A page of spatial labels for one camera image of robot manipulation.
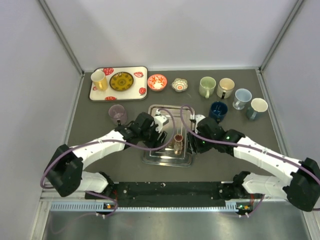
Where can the metal tray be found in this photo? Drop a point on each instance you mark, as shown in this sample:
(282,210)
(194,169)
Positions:
(171,156)

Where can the dark blue mug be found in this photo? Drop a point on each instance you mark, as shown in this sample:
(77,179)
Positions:
(218,111)

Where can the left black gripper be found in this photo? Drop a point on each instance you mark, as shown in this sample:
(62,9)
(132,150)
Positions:
(161,140)

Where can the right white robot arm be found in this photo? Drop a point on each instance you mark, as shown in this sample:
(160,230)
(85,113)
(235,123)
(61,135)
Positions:
(294,180)

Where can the cream speckled mug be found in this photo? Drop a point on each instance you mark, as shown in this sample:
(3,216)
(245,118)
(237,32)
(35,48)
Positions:
(225,88)

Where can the yellow mug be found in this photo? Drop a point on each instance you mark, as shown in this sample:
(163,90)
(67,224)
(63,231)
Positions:
(99,80)

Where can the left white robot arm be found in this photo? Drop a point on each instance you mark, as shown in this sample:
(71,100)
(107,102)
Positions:
(66,169)

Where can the strawberry pattern tray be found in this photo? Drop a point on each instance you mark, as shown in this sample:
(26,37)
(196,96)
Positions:
(138,90)

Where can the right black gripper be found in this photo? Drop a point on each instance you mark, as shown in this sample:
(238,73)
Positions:
(194,146)

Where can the grey cable duct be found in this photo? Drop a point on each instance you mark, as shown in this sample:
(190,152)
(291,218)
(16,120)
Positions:
(177,204)

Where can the grey blue mug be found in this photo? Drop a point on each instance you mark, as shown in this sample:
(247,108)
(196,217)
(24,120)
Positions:
(257,108)

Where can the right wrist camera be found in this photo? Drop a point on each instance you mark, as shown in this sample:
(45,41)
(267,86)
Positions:
(196,118)

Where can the small flower shaped bowl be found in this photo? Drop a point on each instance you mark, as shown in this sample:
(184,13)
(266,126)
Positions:
(180,85)

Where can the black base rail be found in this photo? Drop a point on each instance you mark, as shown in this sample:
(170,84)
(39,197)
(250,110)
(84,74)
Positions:
(161,190)

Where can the red patterned bowl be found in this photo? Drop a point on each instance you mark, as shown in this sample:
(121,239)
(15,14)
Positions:
(157,82)

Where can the pale blue footed mug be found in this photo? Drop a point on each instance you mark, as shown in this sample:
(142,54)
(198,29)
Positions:
(241,97)

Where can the dark red brown mug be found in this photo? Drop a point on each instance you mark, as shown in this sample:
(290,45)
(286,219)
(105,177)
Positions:
(178,144)

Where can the lilac mug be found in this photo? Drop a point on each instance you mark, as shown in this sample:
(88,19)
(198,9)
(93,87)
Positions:
(118,114)

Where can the yellow patterned plate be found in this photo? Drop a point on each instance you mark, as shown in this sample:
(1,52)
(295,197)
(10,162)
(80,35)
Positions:
(121,81)

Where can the light green mug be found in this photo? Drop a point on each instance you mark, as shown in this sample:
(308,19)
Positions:
(207,86)

